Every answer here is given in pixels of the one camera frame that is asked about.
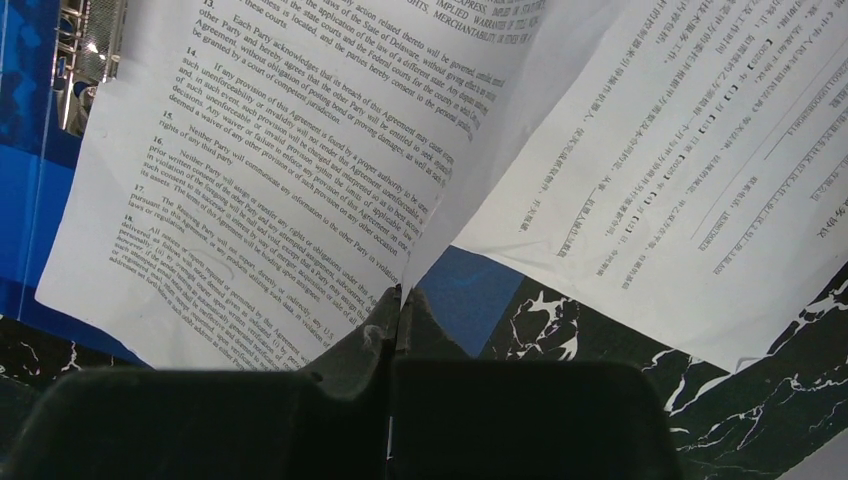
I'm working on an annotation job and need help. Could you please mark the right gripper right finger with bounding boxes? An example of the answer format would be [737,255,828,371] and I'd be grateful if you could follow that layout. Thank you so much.
[390,290,683,479]

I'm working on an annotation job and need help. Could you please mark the white printed paper files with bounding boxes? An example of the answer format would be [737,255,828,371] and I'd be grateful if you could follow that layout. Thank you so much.
[455,1,847,372]

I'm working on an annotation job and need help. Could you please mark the blue plastic folder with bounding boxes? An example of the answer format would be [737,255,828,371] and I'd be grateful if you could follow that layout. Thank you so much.
[0,0,525,369]

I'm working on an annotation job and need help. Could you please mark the white printed paper sheet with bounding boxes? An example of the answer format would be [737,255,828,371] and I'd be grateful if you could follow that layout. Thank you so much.
[34,0,624,372]

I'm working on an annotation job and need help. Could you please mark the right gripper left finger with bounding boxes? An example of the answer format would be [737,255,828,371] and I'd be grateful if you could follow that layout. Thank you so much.
[1,287,402,479]

